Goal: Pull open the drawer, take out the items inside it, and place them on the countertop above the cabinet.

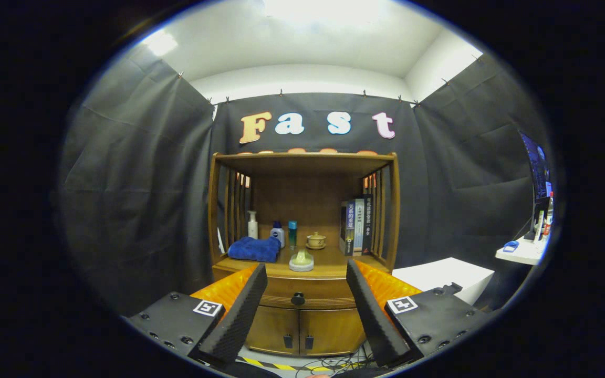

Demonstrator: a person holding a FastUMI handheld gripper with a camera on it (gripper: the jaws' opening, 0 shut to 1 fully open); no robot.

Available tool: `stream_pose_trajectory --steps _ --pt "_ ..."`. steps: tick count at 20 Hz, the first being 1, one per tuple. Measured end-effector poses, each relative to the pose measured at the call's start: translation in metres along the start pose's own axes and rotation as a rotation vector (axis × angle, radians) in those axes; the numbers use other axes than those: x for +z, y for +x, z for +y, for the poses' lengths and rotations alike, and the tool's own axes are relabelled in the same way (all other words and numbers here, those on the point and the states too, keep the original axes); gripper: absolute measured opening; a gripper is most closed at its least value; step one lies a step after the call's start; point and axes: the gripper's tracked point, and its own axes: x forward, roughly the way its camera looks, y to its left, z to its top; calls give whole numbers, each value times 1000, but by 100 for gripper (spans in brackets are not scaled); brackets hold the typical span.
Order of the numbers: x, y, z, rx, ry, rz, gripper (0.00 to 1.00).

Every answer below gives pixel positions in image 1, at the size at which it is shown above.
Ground blue towel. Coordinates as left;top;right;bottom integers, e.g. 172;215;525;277
227;236;282;263

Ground wooden countertop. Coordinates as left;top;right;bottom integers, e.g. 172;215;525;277
213;247;390;279

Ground computer monitor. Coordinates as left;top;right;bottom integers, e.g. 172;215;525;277
519;131;552;241

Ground black book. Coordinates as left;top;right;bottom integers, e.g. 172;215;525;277
362;195;373;255

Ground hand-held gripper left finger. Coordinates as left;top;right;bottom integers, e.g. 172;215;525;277
124;262;269;368

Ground tangled black cables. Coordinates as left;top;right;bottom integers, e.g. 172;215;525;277
302;353;382;374

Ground wooden drawer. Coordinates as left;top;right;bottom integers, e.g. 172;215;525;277
259;277;358;310

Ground dark blue book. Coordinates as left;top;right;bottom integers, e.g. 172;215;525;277
340;201;356;257

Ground white book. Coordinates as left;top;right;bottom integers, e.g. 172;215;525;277
354;198;365;255

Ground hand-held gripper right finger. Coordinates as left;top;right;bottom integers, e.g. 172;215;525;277
346;259;492;369

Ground green handled scrubbing sponge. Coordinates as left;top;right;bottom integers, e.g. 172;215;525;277
289;248;315;272

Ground wooden cabinet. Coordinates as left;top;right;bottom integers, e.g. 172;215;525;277
208;152;401;358

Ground white desk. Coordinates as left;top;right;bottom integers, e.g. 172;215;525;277
495;234;549;266

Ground small ceiling light panel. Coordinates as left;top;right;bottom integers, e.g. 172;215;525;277
142;29;179;57

